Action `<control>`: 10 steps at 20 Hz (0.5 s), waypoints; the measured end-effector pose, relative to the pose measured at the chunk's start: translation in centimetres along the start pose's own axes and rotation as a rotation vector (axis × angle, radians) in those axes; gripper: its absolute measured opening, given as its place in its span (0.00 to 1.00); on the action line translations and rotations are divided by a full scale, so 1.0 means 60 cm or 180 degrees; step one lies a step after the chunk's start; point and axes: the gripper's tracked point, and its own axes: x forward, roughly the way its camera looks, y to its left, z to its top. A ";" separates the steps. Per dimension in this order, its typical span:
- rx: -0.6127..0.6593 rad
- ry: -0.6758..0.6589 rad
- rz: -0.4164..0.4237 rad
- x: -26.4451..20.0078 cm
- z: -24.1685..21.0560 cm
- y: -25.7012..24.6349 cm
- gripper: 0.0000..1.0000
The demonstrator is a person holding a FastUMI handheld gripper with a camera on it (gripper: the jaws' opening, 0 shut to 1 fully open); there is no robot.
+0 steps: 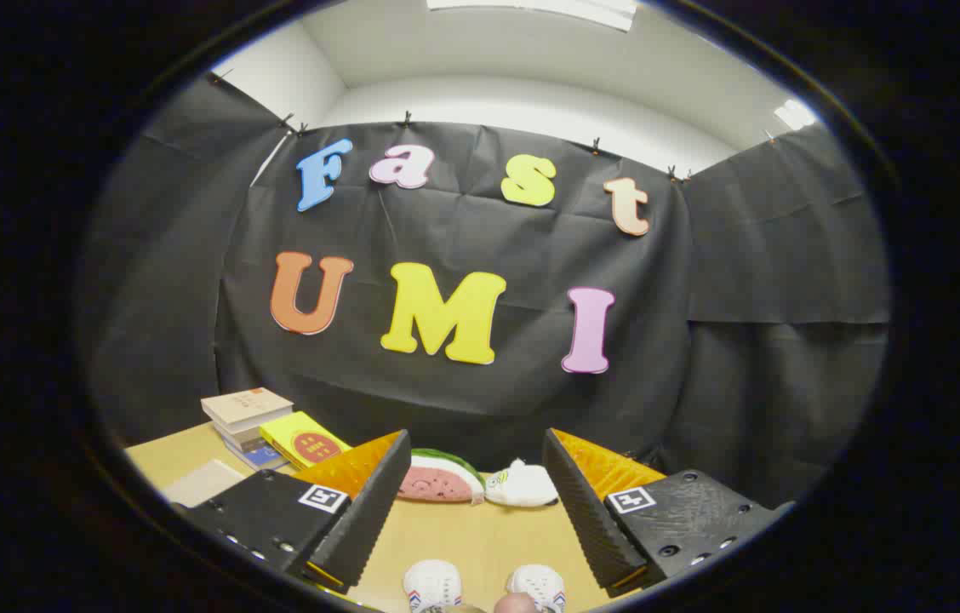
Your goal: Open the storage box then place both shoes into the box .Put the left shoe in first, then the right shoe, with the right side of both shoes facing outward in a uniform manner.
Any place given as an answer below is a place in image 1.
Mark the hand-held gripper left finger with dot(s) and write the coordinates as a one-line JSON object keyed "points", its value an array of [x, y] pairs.
{"points": [[365, 528]]}

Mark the yellow book with red circle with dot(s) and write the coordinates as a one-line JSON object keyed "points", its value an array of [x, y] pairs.
{"points": [[305, 443]]}

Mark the white plush toy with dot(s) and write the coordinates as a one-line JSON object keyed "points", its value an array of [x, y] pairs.
{"points": [[527, 487]]}

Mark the ceiling light panel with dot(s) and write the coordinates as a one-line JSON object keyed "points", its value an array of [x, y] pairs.
{"points": [[795, 114]]}

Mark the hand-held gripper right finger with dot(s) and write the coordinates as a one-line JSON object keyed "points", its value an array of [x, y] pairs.
{"points": [[586, 519]]}

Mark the watermelon slice plush toy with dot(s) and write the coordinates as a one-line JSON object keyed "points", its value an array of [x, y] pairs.
{"points": [[437, 481]]}

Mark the beige fabric storage box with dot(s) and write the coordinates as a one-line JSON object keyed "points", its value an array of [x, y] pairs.
{"points": [[203, 483]]}

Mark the white canvas shoe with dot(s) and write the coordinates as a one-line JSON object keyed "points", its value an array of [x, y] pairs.
{"points": [[431, 586], [536, 586]]}

